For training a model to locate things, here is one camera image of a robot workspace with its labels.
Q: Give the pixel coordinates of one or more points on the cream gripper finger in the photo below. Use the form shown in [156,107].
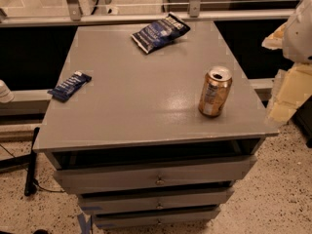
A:
[275,40]
[290,90]

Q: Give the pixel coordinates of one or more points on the orange soda can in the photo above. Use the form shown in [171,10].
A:
[216,88]

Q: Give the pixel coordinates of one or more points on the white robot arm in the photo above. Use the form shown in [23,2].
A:
[297,42]

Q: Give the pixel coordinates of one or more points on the blue rxbar blueberry bar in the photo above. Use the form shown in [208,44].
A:
[65,90]

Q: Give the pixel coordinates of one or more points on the blue chip bag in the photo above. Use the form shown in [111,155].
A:
[160,33]

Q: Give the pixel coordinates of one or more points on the grey drawer cabinet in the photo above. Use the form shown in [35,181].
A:
[143,108]

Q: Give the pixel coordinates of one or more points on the middle grey drawer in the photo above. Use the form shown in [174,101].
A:
[167,200]

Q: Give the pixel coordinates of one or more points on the grey drawer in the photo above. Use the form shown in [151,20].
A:
[167,200]
[108,221]
[154,175]

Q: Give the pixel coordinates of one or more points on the bottom grey drawer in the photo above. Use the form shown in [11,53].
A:
[108,221]

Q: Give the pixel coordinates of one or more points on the top grey drawer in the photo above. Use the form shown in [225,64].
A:
[154,175]

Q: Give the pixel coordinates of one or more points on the blue tape strip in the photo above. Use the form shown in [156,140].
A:
[85,224]

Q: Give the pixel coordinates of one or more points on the white round object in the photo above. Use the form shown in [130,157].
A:
[6,94]

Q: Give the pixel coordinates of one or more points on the black pole stand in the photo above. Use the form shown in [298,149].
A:
[30,187]

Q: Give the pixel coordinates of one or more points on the metal railing frame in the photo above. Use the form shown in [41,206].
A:
[88,12]

